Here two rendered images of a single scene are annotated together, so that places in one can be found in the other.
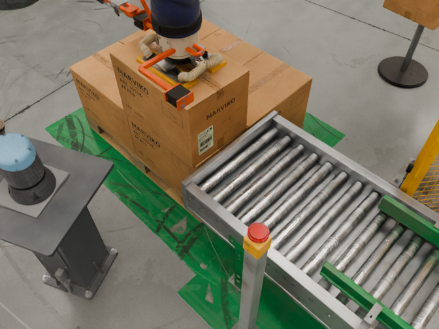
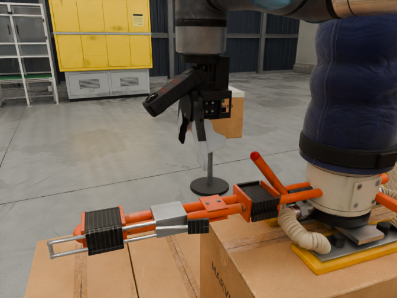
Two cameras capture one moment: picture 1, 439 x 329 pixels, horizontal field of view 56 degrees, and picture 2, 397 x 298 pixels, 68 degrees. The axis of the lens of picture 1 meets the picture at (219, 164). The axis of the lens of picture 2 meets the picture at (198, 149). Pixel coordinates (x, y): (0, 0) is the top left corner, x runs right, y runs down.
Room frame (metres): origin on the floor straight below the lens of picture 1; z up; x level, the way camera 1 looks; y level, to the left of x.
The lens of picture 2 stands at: (1.71, 0.98, 1.44)
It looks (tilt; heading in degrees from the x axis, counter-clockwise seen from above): 20 degrees down; 295
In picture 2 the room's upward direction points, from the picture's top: straight up
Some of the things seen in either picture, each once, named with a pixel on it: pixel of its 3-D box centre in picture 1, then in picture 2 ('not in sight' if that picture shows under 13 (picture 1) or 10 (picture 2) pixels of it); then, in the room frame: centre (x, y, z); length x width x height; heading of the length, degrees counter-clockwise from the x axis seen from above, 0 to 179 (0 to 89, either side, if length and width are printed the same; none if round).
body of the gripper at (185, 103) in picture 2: not in sight; (203, 87); (1.94, 0.46, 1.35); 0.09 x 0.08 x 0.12; 44
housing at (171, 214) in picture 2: (119, 4); (168, 219); (2.00, 0.50, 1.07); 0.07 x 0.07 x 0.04; 44
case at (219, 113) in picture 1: (180, 92); (314, 282); (1.68, 0.20, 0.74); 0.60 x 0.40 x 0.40; 43
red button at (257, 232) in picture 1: (258, 234); not in sight; (0.66, -0.12, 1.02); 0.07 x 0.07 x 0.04
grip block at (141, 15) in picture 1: (145, 19); (255, 200); (1.85, 0.35, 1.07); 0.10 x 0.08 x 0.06; 134
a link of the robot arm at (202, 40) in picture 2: not in sight; (199, 41); (1.94, 0.46, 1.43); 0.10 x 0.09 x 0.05; 134
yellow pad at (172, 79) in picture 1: (165, 67); (360, 238); (1.60, 0.25, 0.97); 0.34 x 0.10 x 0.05; 44
